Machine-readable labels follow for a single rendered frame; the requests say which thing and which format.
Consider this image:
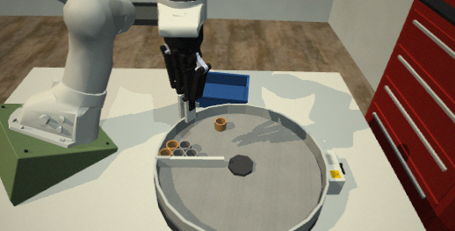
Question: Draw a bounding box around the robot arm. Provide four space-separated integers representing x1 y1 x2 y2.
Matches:
8 0 207 148

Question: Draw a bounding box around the bronze bushing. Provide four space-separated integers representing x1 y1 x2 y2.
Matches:
215 117 227 132
166 140 179 151
159 148 172 156

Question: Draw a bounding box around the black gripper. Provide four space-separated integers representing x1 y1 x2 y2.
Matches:
160 24 212 123

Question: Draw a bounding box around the grey metal bushing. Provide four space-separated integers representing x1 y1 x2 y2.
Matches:
185 148 198 156
179 141 191 152
172 148 185 156

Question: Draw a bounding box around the grey round turning table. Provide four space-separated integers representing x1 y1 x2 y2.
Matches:
153 104 345 231

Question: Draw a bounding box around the blue plastic crate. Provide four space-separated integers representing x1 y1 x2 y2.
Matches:
196 71 249 108

